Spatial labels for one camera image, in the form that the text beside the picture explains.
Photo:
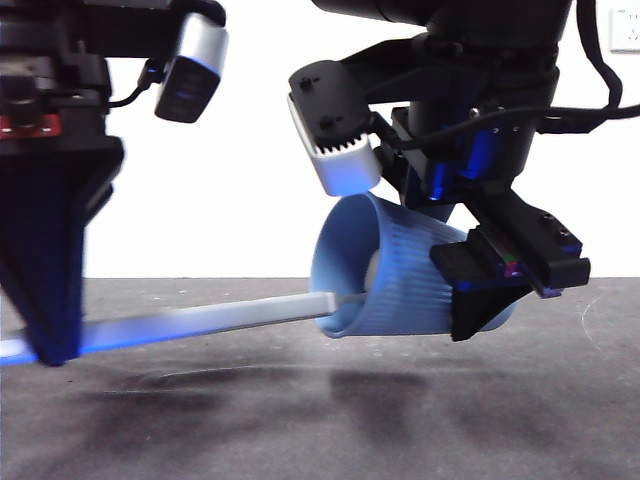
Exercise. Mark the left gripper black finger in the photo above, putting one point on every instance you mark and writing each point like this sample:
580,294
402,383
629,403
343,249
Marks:
45,250

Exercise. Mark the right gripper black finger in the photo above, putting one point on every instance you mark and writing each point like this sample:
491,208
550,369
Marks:
480,305

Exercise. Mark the blue ribbed plastic cup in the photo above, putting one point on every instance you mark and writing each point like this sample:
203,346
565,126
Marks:
400,280

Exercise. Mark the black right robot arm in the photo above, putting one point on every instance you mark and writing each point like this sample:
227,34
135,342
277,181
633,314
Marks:
450,15

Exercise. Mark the pale grey left wrist camera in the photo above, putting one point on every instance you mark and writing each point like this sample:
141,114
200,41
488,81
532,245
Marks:
192,75

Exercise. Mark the white wall socket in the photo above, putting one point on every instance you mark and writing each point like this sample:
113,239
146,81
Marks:
627,30

